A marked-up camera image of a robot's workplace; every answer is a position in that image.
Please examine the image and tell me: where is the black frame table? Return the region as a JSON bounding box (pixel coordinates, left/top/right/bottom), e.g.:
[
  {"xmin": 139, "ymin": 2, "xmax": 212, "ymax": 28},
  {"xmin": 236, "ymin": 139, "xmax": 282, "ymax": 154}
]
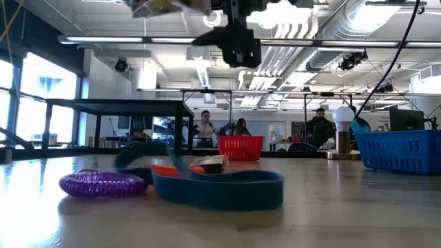
[{"xmin": 41, "ymin": 99, "xmax": 194, "ymax": 156}]

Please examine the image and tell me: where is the purple coil wristband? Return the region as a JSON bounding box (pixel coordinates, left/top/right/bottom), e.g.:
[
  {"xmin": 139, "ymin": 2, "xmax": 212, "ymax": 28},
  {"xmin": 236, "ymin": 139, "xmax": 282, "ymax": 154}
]
[{"xmin": 59, "ymin": 170, "xmax": 150, "ymax": 199}]

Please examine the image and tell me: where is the overhead light bar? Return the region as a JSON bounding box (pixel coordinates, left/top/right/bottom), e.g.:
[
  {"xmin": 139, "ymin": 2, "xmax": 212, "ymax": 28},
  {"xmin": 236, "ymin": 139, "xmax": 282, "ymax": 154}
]
[{"xmin": 57, "ymin": 34, "xmax": 441, "ymax": 48}]

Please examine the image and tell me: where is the clear plastic packet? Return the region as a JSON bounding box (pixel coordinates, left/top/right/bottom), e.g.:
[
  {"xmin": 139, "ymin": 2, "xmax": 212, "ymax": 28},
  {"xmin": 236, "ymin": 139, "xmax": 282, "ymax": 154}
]
[{"xmin": 181, "ymin": 154, "xmax": 230, "ymax": 175}]

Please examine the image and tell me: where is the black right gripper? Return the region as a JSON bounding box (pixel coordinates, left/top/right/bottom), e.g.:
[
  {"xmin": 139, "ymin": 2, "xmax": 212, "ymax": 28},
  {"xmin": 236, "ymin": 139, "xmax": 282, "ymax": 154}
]
[{"xmin": 191, "ymin": 0, "xmax": 263, "ymax": 70}]

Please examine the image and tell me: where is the black chair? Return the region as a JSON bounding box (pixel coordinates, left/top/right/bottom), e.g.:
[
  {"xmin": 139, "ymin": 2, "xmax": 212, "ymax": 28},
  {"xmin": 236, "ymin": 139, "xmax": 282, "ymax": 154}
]
[{"xmin": 287, "ymin": 141, "xmax": 318, "ymax": 152}]

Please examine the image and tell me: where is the black ceiling spotlight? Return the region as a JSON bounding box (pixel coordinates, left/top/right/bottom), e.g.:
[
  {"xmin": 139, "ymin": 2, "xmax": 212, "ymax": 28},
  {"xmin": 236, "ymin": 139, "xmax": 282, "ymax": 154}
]
[
  {"xmin": 114, "ymin": 57, "xmax": 129, "ymax": 72},
  {"xmin": 338, "ymin": 50, "xmax": 369, "ymax": 72}
]

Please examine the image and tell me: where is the person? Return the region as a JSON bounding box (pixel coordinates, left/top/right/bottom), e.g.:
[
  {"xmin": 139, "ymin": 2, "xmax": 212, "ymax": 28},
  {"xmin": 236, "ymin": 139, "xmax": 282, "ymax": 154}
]
[
  {"xmin": 234, "ymin": 117, "xmax": 252, "ymax": 136},
  {"xmin": 130, "ymin": 127, "xmax": 152, "ymax": 144},
  {"xmin": 306, "ymin": 107, "xmax": 337, "ymax": 149},
  {"xmin": 194, "ymin": 110, "xmax": 218, "ymax": 148}
]

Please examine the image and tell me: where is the orange coil wristband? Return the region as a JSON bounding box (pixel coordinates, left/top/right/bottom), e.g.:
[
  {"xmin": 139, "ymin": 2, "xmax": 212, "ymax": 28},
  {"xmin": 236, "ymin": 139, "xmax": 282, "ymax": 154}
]
[{"xmin": 150, "ymin": 164, "xmax": 207, "ymax": 178}]

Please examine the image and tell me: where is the red plastic basket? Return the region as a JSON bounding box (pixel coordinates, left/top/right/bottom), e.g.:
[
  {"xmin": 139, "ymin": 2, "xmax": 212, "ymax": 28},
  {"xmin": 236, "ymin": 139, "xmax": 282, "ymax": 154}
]
[{"xmin": 218, "ymin": 135, "xmax": 265, "ymax": 162}]

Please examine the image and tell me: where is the white bulb table lamp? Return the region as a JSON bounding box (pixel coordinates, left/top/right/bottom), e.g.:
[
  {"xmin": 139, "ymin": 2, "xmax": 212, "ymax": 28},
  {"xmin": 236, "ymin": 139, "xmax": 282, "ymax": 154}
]
[{"xmin": 326, "ymin": 105, "xmax": 362, "ymax": 161}]

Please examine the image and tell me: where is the white ceiling ring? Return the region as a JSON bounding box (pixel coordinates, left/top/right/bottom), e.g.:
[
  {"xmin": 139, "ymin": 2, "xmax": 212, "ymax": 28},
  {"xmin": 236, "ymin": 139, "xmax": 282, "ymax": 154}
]
[{"xmin": 202, "ymin": 10, "xmax": 223, "ymax": 29}]

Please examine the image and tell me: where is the blue plastic basket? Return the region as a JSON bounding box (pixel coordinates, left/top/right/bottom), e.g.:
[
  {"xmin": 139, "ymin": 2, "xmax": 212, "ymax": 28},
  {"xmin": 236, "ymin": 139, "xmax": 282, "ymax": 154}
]
[{"xmin": 353, "ymin": 129, "xmax": 441, "ymax": 176}]

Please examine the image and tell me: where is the silver air duct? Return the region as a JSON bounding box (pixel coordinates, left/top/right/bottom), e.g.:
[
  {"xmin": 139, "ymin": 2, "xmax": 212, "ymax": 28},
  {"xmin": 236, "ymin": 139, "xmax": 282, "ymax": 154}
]
[{"xmin": 305, "ymin": 0, "xmax": 402, "ymax": 72}]

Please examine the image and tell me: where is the black computer monitor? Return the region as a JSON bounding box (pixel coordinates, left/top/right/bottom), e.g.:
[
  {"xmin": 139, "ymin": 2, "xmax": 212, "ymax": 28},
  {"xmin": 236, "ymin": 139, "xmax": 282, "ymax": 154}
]
[{"xmin": 389, "ymin": 108, "xmax": 426, "ymax": 132}]

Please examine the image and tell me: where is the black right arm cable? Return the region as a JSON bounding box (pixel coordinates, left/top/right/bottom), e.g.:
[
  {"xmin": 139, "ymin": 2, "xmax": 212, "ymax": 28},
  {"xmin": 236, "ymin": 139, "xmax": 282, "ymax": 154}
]
[{"xmin": 353, "ymin": 0, "xmax": 422, "ymax": 121}]

